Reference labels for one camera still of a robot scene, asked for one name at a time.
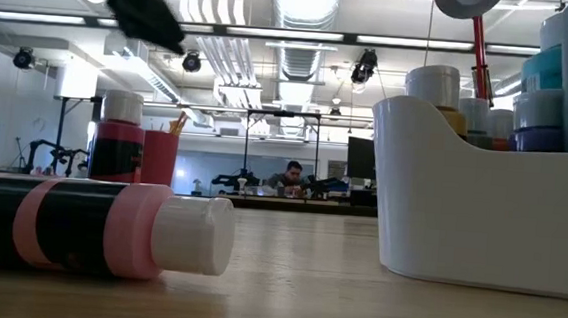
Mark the red paint bottle black label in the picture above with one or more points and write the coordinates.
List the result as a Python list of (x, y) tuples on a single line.
[(116, 157)]

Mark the white plastic bin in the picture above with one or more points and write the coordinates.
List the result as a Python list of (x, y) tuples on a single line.
[(485, 218)]

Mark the pink paint bottle black label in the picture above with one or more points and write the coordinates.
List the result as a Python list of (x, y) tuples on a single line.
[(74, 224)]

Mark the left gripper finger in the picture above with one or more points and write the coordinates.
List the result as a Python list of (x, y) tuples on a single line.
[(173, 26), (157, 37)]

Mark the dark paint bottle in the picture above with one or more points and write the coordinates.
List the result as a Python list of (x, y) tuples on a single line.
[(475, 114)]

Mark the background black monitor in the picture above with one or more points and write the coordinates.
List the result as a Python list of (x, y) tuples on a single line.
[(362, 157)]

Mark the brown paint bottle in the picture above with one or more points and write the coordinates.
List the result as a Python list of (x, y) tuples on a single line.
[(501, 124)]

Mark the black ceiling spotlight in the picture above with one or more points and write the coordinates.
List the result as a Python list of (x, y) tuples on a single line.
[(364, 67), (191, 62), (23, 58)]

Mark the violet paint bottle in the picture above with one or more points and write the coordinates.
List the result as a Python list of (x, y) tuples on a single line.
[(540, 109)]

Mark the teal paint bottle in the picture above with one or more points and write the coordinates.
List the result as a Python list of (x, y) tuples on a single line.
[(543, 72)]

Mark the person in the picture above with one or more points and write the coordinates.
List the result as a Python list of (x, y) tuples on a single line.
[(290, 172)]

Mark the pink-red plastic cup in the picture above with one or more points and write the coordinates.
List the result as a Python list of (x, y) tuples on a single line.
[(160, 158)]

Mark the background black rig frame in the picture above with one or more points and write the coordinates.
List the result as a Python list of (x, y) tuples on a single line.
[(277, 113)]

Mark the yellow paint bottle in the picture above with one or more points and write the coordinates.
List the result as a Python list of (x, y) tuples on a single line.
[(432, 84)]

